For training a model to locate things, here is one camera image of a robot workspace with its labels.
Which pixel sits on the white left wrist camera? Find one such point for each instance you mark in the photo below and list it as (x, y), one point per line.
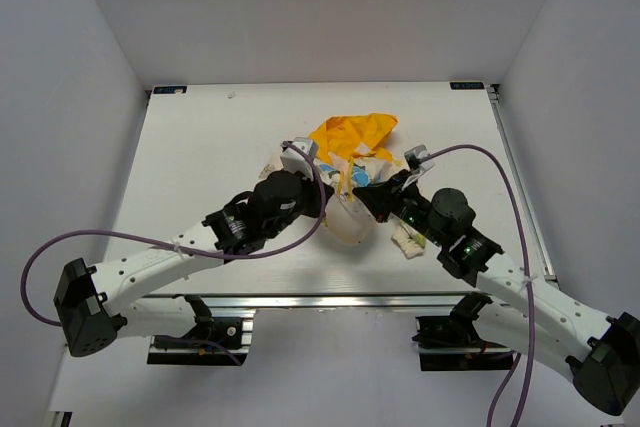
(298, 155)

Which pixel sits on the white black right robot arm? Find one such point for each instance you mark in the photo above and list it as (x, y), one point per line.
(596, 352)

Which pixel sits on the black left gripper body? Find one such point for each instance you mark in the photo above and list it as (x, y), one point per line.
(300, 208)

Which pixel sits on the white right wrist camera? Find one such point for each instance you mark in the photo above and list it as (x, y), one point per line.
(418, 162)

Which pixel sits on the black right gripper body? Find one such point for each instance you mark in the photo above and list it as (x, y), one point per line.
(413, 208)

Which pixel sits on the aluminium front table rail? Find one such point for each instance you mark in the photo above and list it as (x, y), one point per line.
(327, 301)

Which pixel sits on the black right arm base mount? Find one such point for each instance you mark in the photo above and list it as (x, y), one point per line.
(451, 343)

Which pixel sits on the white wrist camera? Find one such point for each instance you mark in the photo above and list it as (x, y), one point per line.
(418, 162)
(298, 155)

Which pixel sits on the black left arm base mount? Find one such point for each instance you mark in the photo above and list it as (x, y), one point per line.
(214, 336)

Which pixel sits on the blue left corner label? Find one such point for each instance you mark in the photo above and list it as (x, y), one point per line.
(169, 90)

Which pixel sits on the yellow cream dinosaur print jacket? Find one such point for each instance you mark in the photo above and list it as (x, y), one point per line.
(352, 153)

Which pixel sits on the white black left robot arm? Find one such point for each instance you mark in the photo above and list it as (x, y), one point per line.
(98, 304)

